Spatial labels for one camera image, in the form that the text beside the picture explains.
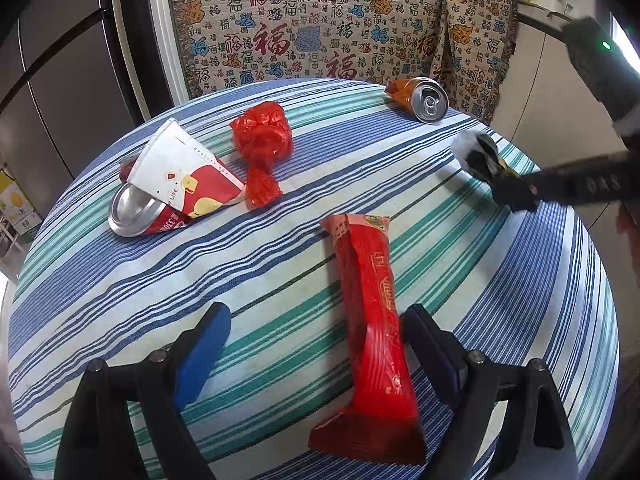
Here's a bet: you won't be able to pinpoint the white lower kitchen cabinets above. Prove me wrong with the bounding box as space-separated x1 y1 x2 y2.
489 1 640 231

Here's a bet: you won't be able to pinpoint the person's right hand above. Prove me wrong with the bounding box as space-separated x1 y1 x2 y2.
616 204 640 264

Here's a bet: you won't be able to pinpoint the black gold foil wrapper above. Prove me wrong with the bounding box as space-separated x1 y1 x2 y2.
450 130 518 184

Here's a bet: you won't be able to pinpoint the long red snack wrapper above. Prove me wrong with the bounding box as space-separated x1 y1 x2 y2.
308 214 427 466

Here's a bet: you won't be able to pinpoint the crushed orange soda can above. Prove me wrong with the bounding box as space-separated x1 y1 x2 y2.
385 77 449 124

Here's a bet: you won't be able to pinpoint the floral patterned side cloth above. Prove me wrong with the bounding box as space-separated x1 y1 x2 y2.
428 0 518 125

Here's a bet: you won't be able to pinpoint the yellow cardboard box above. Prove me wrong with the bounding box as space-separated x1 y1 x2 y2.
0 170 42 235

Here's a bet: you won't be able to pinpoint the red white paper cup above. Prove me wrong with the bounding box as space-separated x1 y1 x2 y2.
107 118 245 237

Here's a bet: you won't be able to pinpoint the floral patterned cabinet cloth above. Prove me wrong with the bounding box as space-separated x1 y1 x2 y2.
169 0 442 98

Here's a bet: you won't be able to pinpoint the striped blue tablecloth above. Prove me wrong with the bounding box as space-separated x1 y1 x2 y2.
8 79 620 479

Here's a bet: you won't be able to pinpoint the grey double-door refrigerator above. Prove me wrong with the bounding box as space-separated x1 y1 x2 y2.
1 0 143 216

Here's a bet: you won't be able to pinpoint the red crumpled plastic bag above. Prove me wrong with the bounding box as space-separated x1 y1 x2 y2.
230 101 294 208

